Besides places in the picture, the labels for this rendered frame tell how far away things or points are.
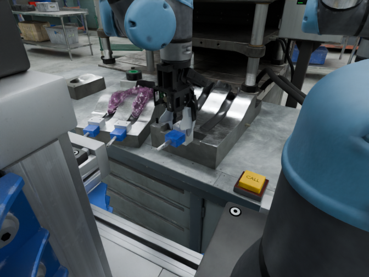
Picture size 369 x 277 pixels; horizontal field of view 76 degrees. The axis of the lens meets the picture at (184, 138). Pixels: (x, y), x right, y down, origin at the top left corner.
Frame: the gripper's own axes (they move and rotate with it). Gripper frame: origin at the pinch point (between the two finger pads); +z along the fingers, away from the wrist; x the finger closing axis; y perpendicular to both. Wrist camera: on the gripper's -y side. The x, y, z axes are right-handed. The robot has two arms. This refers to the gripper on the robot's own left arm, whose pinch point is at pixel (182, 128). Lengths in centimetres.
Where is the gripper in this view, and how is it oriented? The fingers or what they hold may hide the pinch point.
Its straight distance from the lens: 68.7
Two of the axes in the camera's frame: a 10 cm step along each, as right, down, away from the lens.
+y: -6.1, 4.2, -6.7
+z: 0.0, 8.4, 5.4
